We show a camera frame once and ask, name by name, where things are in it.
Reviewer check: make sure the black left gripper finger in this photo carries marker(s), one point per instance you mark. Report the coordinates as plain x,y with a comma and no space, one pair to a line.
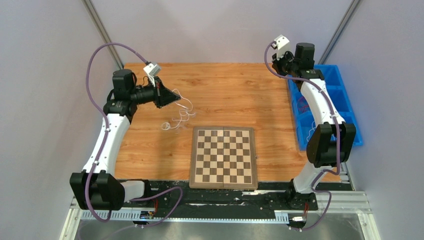
165,92
165,101

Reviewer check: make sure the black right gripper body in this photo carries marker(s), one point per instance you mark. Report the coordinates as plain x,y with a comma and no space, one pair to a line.
285,65

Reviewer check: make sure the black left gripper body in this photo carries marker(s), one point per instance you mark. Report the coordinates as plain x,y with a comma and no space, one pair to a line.
155,91

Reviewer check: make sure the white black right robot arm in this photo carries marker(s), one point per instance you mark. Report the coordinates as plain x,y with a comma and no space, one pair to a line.
333,138

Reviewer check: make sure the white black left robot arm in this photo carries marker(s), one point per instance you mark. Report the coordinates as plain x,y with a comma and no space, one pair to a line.
95,187

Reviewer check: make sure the blue compartment bin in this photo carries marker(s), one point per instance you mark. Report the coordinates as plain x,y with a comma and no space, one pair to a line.
303,119

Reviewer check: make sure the wooden chessboard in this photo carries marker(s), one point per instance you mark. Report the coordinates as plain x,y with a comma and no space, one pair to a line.
223,158

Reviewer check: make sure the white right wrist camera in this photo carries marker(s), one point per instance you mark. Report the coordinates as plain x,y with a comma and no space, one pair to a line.
281,44

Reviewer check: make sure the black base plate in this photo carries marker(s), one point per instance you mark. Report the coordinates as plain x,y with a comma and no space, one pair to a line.
221,203

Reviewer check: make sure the aluminium frame rail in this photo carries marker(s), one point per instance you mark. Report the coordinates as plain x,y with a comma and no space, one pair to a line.
343,215

